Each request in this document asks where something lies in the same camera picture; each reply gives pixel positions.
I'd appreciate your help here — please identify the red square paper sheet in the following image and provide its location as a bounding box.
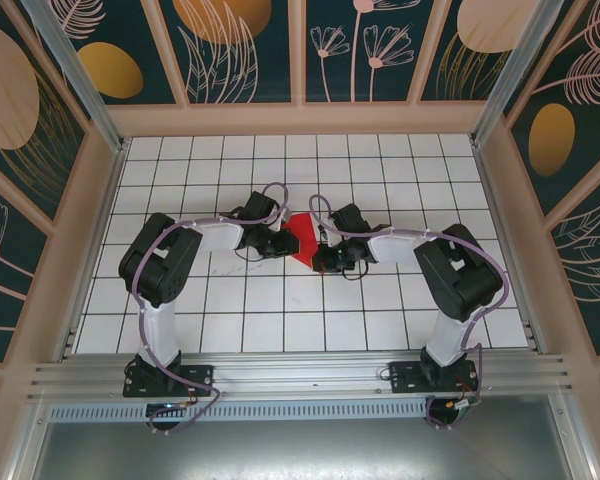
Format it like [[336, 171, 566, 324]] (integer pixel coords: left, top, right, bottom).
[[279, 212, 326, 266]]

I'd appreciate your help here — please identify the grey metal sheet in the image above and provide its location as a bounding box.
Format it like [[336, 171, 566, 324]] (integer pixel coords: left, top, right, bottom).
[[29, 417, 581, 480]]

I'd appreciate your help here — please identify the small electronics board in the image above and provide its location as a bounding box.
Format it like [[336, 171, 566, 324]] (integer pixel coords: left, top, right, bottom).
[[146, 401, 194, 419], [442, 397, 484, 417]]

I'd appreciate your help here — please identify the aluminium mounting rail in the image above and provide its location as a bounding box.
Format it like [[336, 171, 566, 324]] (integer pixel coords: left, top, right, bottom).
[[27, 352, 574, 401]]

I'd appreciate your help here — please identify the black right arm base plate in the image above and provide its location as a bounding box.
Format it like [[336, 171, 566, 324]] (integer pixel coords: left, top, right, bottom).
[[388, 359, 481, 394]]

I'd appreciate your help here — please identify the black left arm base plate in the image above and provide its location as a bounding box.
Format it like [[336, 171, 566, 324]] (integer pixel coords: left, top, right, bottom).
[[123, 363, 216, 399]]

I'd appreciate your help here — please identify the grey slotted cable duct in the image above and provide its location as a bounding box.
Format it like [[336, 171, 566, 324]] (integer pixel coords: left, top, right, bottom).
[[49, 397, 429, 421]]

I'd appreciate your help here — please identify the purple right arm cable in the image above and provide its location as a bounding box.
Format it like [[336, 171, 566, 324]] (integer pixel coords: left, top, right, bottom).
[[308, 194, 510, 431]]

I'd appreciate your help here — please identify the aluminium side rail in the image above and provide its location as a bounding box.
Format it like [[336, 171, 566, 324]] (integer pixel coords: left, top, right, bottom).
[[57, 139, 131, 362], [472, 142, 549, 354]]

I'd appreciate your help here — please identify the aluminium corner post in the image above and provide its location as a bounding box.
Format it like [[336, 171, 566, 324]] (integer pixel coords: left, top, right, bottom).
[[469, 0, 569, 146], [22, 0, 131, 154]]

